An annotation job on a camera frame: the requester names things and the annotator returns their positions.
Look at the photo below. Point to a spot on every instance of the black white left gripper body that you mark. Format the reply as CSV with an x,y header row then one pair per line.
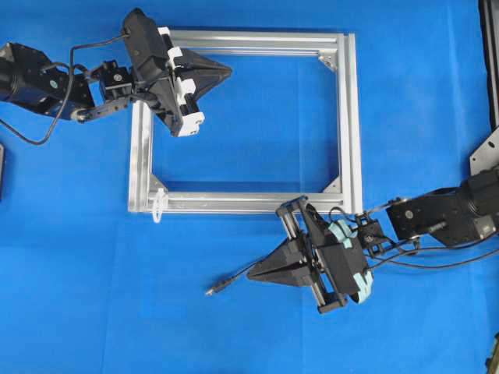
x,y
169,96

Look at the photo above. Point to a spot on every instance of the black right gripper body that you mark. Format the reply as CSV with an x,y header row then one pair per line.
x,y
301,220

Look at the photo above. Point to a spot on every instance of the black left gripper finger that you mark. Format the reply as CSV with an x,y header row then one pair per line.
x,y
192,61
204,81

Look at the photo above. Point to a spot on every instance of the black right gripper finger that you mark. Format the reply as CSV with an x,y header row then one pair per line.
x,y
298,275
289,252

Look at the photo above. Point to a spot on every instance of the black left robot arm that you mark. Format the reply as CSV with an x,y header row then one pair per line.
x,y
30,80

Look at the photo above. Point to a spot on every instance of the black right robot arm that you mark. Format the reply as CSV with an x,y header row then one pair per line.
x,y
454,216

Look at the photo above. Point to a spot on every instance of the white zip tie loop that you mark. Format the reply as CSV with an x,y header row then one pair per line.
x,y
159,204

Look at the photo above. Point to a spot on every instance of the black box at left edge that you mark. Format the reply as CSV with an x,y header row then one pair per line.
x,y
2,166

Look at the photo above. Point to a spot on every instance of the dark object bottom right corner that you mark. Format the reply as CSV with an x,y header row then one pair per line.
x,y
492,362

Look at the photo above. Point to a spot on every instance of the black wrist camera with tape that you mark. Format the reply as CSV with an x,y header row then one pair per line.
x,y
345,262

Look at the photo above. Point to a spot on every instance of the aluminium extrusion rectangular frame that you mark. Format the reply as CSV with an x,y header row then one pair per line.
x,y
336,51

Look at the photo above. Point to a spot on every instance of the black stand frame right edge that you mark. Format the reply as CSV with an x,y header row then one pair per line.
x,y
489,27

